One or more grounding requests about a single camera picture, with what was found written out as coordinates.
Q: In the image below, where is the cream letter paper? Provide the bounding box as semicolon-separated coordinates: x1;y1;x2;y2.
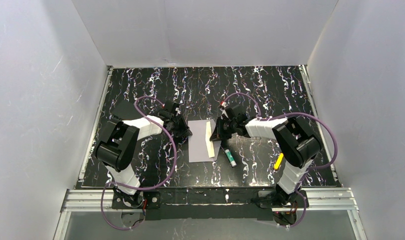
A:
205;121;215;158

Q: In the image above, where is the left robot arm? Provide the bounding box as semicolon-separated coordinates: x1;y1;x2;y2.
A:
93;100;193;196

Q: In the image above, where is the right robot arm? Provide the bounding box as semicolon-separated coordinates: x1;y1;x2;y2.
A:
209;106;323;199

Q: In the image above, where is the green white glue stick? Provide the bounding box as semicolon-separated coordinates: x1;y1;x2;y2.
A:
224;149;237;168

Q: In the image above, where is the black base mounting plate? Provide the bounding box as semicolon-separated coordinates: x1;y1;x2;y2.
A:
105;184;310;226

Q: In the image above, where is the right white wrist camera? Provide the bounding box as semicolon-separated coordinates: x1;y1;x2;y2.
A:
219;101;230;121

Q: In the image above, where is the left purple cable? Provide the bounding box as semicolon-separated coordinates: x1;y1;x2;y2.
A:
100;96;178;232

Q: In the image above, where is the purple cable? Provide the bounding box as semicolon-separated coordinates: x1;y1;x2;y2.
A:
220;92;339;229
100;96;178;232

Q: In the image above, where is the yellow handled screwdriver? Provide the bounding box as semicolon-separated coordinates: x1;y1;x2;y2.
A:
273;152;284;171

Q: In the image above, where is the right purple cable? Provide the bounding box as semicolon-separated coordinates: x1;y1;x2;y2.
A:
220;92;339;229

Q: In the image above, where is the aluminium frame rail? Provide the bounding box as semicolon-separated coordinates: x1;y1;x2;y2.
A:
53;65;369;240

